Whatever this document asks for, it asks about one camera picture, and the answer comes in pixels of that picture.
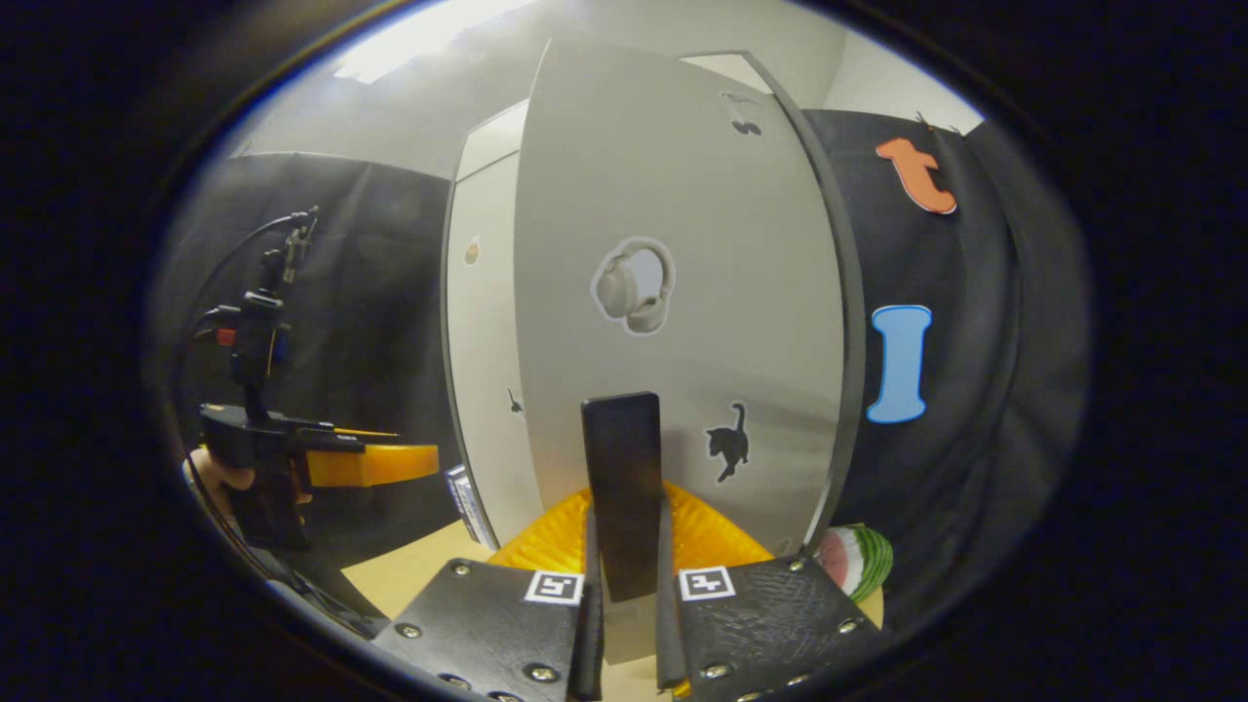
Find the white double-door shoe cabinet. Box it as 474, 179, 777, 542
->
442, 51, 869, 557

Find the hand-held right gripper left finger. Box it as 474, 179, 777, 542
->
373, 486, 605, 702

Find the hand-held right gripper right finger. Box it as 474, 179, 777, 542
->
655, 480, 883, 702

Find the white shoe cabinet door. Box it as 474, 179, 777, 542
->
514, 37, 847, 666
442, 151, 545, 549

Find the green striped watermelon shape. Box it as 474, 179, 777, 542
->
812, 524, 894, 603

